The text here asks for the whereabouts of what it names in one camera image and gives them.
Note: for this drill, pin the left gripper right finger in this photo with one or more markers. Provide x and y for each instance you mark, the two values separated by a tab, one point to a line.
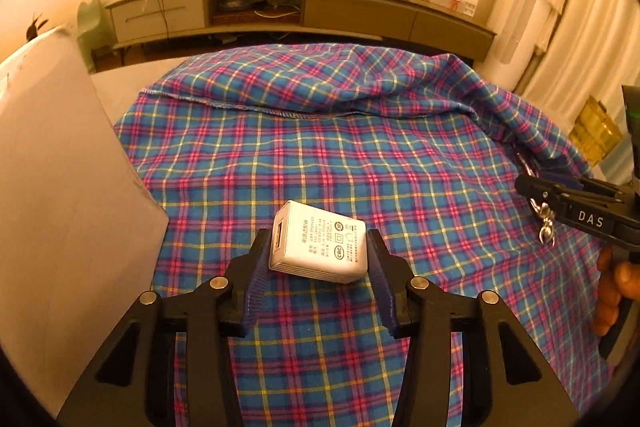
507	381

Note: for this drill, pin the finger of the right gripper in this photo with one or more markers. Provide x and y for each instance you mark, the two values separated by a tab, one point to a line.
544	194
580	181

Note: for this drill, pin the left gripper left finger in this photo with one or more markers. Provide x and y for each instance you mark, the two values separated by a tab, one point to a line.
130	380

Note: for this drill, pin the silver key carabiner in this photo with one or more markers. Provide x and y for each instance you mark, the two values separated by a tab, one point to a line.
546	233

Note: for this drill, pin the white power adapter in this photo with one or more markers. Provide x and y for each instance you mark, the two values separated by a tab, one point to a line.
317	244

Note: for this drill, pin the person right hand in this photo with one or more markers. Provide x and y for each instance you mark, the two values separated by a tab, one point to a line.
617	281

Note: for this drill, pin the yellow plastic container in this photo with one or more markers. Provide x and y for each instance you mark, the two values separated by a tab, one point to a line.
594	133

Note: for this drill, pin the plaid tablecloth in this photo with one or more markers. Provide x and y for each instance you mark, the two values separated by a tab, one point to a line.
417	147

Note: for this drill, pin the white storage box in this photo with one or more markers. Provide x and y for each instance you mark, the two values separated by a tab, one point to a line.
80	233

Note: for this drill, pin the white curtain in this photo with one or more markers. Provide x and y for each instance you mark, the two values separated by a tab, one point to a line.
559	53

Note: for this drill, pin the long tv cabinet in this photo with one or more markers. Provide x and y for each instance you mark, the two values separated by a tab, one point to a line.
414	22

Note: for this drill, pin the green plastic chair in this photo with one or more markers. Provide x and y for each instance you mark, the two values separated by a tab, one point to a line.
94	31

